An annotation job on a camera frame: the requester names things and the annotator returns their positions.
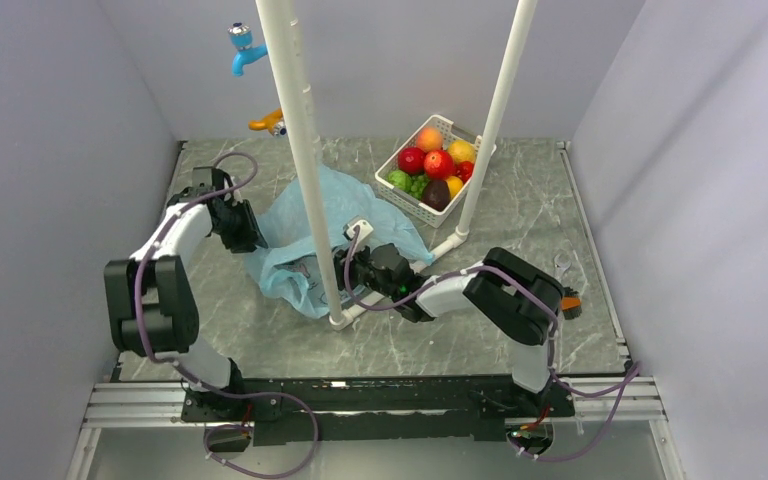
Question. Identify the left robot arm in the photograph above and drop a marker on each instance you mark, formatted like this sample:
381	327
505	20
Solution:
151	307

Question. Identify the green fake grapes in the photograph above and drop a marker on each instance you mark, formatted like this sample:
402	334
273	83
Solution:
418	185

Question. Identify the yellow fake lemon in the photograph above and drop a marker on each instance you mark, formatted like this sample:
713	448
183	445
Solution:
462	151

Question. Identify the metal wrench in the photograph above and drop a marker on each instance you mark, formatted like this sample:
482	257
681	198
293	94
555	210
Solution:
562	265

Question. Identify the small red fake fruit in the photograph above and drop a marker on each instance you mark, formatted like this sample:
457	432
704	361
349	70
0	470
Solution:
464	171

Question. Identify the orange toy faucet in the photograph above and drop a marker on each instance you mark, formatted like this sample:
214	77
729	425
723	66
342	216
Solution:
272	123

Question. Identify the white plastic basket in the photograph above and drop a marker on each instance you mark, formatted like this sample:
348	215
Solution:
451	132

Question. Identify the orange red fake peach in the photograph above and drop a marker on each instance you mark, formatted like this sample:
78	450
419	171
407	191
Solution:
429	139

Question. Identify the green fake fruit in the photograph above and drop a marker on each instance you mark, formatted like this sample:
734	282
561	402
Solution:
400	180

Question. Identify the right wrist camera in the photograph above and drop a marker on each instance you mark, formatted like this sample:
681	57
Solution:
358	230

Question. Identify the red fake apple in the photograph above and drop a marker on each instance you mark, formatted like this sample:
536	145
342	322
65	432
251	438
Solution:
411	160

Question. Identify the dark fake avocado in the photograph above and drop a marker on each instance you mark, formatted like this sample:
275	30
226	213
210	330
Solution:
436	195

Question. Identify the blue plastic bag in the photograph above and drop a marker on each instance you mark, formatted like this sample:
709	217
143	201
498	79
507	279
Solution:
288	269

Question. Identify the orange fake fruit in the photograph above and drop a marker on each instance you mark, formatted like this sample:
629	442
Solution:
454	185

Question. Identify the white PVC pipe frame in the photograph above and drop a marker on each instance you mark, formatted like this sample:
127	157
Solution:
281	34

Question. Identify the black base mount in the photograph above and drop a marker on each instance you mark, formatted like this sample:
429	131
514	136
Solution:
283	410

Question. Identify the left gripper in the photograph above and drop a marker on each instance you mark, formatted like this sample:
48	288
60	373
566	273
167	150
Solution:
250	235

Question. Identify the blue toy faucet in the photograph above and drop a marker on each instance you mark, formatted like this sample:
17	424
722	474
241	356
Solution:
247	53

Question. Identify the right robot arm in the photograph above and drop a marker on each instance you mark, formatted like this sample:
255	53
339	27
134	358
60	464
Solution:
522	301

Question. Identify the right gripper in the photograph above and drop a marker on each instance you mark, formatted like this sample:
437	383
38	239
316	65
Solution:
339	267

